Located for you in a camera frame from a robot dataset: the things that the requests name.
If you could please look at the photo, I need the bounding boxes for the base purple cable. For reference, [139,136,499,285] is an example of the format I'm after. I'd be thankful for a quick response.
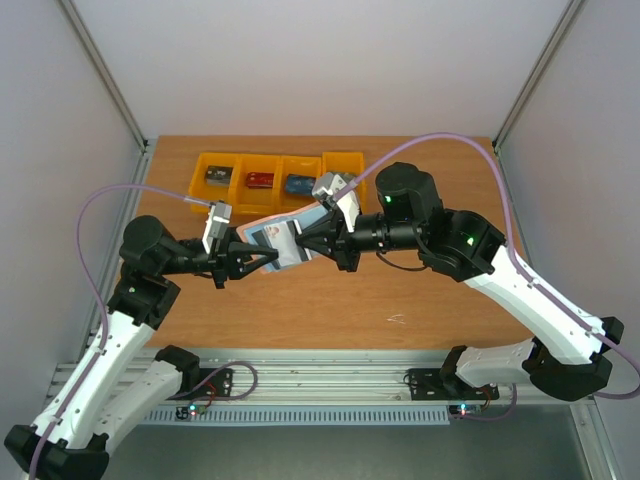
[164,360,260,402]
[457,382,519,424]

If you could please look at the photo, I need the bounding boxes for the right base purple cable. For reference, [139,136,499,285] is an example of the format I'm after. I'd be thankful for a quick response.
[457,382,519,424]

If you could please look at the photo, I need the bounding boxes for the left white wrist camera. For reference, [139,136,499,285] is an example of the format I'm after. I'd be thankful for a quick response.
[202,201,232,254]

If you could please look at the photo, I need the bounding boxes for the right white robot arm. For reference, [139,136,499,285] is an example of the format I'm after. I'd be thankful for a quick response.
[296,162,624,401]

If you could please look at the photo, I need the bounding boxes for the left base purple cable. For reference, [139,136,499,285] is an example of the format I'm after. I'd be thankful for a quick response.
[164,360,260,402]

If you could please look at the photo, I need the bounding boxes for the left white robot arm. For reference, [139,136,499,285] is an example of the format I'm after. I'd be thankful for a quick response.
[4,215,278,479]

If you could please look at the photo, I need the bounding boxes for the grey slotted cable duct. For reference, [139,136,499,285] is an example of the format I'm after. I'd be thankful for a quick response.
[142,405,449,428]

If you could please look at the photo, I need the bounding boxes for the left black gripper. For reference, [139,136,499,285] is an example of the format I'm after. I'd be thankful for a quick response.
[158,225,279,289]

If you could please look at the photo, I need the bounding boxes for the blue card stack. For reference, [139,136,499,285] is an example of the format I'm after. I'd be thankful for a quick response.
[284,174,316,196]

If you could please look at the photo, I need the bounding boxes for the right green circuit board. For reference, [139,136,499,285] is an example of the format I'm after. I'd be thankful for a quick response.
[449,402,486,417]

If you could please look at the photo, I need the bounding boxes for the green circuit board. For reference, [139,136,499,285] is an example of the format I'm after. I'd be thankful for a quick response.
[175,404,207,421]
[449,402,486,417]

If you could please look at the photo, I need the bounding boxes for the yellow bin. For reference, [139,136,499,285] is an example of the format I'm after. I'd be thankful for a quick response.
[235,154,279,215]
[273,155,322,213]
[188,152,239,202]
[322,151,367,212]

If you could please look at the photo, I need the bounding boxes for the left green circuit board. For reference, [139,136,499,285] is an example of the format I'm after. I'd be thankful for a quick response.
[175,404,207,421]

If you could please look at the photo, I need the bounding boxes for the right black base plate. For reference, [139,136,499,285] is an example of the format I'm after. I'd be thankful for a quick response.
[403,368,500,401]

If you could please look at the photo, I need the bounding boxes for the red card stack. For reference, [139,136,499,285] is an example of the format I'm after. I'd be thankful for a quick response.
[245,172,274,189]

